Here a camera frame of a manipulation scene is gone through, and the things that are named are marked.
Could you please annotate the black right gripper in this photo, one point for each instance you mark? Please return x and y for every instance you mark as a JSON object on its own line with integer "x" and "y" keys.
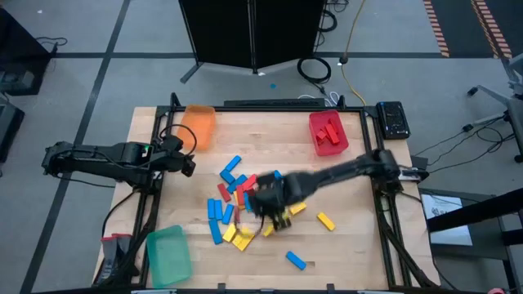
{"x": 271, "y": 194}

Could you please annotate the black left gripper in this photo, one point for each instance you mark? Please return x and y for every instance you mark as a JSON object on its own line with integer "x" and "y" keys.
{"x": 171, "y": 157}

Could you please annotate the blue wooden block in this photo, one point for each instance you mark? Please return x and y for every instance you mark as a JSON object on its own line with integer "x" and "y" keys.
{"x": 211, "y": 208}
{"x": 218, "y": 209}
{"x": 215, "y": 231}
{"x": 233, "y": 163}
{"x": 278, "y": 175}
{"x": 247, "y": 203}
{"x": 227, "y": 213}
{"x": 227, "y": 176}
{"x": 296, "y": 260}
{"x": 236, "y": 184}

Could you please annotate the yellow wooden block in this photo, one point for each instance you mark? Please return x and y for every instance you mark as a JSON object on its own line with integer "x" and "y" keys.
{"x": 246, "y": 241}
{"x": 268, "y": 230}
{"x": 230, "y": 232}
{"x": 298, "y": 208}
{"x": 241, "y": 207}
{"x": 240, "y": 237}
{"x": 325, "y": 221}
{"x": 287, "y": 220}

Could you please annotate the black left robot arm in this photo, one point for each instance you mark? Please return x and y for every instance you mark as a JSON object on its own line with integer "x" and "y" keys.
{"x": 102, "y": 157}

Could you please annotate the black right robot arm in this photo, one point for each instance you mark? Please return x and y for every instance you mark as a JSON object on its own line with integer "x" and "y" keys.
{"x": 347, "y": 169}

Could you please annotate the orange plastic bin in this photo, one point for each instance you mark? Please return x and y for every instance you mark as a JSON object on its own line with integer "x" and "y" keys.
{"x": 198, "y": 128}

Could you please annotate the red plastic bin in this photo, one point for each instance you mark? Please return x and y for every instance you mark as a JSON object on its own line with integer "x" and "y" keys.
{"x": 341, "y": 149}

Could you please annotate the long black power strip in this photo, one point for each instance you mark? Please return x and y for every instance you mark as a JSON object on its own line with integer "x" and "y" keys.
{"x": 274, "y": 102}

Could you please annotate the green plastic bin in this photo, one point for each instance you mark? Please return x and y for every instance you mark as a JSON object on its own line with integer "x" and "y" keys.
{"x": 169, "y": 257}

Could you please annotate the grey clamp with red tip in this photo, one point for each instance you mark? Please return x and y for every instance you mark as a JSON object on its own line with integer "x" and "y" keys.
{"x": 122, "y": 247}
{"x": 108, "y": 261}

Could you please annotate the black room divider screen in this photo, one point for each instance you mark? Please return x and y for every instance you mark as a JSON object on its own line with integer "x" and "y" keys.
{"x": 224, "y": 32}

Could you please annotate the black control box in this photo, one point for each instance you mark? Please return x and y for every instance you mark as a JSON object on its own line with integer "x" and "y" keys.
{"x": 392, "y": 120}

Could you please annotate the black floor box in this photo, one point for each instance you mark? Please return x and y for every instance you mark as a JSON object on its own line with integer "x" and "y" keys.
{"x": 8, "y": 130}

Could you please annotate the grey device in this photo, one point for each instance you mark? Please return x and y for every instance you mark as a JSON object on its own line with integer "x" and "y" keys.
{"x": 16, "y": 80}

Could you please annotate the white paper sheet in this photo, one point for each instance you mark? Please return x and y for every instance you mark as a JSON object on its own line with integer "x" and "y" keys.
{"x": 449, "y": 228}

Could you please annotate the black cabinet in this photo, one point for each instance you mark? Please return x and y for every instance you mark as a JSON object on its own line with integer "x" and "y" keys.
{"x": 20, "y": 53}

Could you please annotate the black crossbeam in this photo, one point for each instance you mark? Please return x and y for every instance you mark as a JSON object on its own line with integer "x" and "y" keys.
{"x": 470, "y": 212}

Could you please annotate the grey side table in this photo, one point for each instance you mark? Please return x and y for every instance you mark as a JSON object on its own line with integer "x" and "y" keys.
{"x": 486, "y": 265}

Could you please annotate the red round object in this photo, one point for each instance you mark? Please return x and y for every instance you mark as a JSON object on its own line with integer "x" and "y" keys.
{"x": 496, "y": 291}

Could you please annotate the grey office chair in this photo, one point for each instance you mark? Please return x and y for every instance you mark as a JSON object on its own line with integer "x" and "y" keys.
{"x": 517, "y": 122}

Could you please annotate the black aluminium table frame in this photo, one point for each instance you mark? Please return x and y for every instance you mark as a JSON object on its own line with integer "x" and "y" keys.
{"x": 265, "y": 109}

